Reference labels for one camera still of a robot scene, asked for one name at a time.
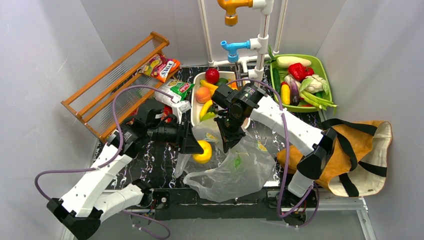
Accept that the green pear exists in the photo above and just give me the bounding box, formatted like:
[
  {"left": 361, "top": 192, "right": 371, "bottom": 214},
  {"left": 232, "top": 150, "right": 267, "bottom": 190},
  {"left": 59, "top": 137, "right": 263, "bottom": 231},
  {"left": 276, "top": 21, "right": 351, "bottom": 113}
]
[{"left": 200, "top": 112, "right": 216, "bottom": 122}]

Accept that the yellow lemon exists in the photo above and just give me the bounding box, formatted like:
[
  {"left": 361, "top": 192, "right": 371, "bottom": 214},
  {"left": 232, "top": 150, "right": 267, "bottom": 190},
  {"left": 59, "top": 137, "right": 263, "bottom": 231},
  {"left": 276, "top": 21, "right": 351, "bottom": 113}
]
[{"left": 192, "top": 140, "right": 213, "bottom": 164}]

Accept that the clear lemon print plastic bag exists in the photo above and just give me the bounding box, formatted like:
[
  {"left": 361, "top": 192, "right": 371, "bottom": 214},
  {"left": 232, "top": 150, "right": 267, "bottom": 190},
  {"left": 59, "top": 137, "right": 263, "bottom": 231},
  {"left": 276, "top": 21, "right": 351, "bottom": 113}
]
[{"left": 173, "top": 119, "right": 276, "bottom": 203}]

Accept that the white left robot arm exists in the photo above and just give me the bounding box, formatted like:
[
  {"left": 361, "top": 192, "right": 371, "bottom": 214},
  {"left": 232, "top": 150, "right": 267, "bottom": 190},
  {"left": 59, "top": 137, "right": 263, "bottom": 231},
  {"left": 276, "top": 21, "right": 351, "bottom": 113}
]
[{"left": 47, "top": 99, "right": 204, "bottom": 240}]

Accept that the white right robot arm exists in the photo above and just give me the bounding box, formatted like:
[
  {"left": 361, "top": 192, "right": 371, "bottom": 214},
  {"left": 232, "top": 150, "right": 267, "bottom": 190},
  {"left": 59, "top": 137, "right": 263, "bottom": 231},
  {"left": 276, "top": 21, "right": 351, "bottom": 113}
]
[{"left": 211, "top": 83, "right": 337, "bottom": 198}]

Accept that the red snack bag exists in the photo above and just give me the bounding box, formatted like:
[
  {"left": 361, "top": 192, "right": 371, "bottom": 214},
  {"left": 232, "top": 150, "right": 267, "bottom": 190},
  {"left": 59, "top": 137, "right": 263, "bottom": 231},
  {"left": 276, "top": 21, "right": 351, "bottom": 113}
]
[{"left": 124, "top": 104, "right": 173, "bottom": 125}]

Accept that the green avocado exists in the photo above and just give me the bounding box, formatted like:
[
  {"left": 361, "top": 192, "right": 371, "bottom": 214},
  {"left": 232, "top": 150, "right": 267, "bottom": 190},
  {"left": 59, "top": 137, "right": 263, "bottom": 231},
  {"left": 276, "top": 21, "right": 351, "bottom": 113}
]
[{"left": 215, "top": 77, "right": 228, "bottom": 87}]

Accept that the yellow banana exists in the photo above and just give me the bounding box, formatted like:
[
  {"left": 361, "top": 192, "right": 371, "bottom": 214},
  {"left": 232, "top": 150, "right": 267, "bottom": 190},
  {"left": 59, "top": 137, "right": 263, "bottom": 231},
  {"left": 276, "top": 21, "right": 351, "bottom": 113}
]
[{"left": 200, "top": 79, "right": 218, "bottom": 96}]

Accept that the peach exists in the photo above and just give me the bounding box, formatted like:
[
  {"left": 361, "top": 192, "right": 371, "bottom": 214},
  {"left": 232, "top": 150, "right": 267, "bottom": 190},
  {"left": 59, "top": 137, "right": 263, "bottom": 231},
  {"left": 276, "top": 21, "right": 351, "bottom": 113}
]
[{"left": 194, "top": 86, "right": 212, "bottom": 104}]

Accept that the red pomegranate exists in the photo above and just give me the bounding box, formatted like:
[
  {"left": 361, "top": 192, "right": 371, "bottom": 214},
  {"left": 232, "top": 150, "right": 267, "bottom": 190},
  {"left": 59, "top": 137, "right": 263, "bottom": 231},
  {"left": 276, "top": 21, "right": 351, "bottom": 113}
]
[{"left": 205, "top": 68, "right": 220, "bottom": 85}]

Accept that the green chips bag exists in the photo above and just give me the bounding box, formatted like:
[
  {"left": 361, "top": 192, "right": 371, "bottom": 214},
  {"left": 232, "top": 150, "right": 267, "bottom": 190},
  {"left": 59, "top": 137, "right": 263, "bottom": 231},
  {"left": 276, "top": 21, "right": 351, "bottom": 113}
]
[{"left": 154, "top": 79, "right": 194, "bottom": 107}]

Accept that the green cucumber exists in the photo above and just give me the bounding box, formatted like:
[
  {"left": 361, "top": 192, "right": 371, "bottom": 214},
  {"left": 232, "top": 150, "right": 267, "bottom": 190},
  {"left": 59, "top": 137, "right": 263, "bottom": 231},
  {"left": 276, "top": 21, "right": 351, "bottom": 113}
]
[{"left": 272, "top": 68, "right": 281, "bottom": 94}]

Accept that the blue tap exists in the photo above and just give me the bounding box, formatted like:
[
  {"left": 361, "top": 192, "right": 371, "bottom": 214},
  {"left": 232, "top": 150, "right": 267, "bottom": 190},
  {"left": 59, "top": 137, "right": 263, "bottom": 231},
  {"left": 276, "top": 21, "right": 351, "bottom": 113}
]
[{"left": 220, "top": 40, "right": 251, "bottom": 63}]

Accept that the yellow corn cob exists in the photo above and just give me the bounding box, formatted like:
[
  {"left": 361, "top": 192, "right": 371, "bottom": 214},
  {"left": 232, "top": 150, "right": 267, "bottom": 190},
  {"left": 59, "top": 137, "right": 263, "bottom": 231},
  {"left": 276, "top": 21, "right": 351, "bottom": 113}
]
[{"left": 280, "top": 82, "right": 291, "bottom": 105}]

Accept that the orange yox snack bag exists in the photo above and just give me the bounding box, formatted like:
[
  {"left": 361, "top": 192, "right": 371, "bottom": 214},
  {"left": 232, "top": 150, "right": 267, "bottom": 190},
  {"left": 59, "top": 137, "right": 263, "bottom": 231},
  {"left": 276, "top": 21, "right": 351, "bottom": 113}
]
[{"left": 138, "top": 54, "right": 181, "bottom": 83}]

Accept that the purple eggplant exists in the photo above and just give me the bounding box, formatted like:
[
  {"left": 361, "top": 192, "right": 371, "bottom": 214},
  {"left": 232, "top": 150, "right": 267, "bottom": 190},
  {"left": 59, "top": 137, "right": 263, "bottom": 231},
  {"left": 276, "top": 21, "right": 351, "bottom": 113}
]
[{"left": 284, "top": 74, "right": 300, "bottom": 106}]

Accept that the white radish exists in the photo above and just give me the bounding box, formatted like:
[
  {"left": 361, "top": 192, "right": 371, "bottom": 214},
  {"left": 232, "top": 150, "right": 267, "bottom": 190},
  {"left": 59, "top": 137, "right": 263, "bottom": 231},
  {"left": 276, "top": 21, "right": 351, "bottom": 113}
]
[{"left": 276, "top": 55, "right": 312, "bottom": 69}]

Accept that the red bell pepper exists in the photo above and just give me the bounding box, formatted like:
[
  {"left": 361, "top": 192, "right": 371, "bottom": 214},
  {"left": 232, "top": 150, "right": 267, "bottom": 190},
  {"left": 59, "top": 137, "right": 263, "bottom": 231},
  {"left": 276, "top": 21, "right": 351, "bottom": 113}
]
[{"left": 288, "top": 63, "right": 315, "bottom": 82}]

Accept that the green beans bunch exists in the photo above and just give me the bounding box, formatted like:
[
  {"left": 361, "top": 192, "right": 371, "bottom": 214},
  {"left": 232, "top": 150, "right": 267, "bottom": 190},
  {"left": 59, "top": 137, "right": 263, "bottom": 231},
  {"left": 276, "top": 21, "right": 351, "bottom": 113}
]
[{"left": 299, "top": 90, "right": 338, "bottom": 110}]

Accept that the wooden dish rack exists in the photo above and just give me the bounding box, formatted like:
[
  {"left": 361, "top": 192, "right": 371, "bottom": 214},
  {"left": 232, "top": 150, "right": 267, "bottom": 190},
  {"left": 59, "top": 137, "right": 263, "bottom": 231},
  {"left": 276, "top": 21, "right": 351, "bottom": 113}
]
[{"left": 61, "top": 31, "right": 170, "bottom": 143}]

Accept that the cauliflower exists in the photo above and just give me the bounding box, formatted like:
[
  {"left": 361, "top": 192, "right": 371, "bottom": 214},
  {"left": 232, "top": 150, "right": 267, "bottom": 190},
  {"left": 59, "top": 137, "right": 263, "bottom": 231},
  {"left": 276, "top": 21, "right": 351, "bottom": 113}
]
[{"left": 299, "top": 74, "right": 330, "bottom": 94}]

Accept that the orange tap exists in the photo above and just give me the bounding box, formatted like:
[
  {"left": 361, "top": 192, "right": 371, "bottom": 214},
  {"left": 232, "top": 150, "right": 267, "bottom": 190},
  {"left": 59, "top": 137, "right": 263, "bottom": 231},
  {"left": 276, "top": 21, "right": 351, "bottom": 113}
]
[{"left": 217, "top": 0, "right": 253, "bottom": 27}]

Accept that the orange canvas tote bag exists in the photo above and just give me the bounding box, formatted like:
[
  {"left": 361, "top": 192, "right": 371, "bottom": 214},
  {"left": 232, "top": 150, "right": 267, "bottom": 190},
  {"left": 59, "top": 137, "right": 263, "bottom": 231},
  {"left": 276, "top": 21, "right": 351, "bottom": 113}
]
[{"left": 276, "top": 118, "right": 393, "bottom": 199}]

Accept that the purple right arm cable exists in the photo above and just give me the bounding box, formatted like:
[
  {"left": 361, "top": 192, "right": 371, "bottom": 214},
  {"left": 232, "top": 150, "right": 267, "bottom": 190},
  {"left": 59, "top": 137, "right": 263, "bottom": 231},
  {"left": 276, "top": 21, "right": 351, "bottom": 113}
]
[{"left": 226, "top": 78, "right": 321, "bottom": 229}]

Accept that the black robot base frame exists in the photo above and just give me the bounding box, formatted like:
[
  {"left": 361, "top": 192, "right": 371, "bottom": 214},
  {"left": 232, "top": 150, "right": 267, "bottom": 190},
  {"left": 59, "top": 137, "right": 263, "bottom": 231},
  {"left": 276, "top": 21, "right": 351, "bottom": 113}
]
[{"left": 132, "top": 178, "right": 319, "bottom": 226}]

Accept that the white pvc pipe frame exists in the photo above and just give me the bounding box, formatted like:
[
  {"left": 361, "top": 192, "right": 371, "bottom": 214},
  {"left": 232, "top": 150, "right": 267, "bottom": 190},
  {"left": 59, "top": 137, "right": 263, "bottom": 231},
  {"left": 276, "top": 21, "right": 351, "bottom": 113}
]
[{"left": 197, "top": 0, "right": 274, "bottom": 81}]

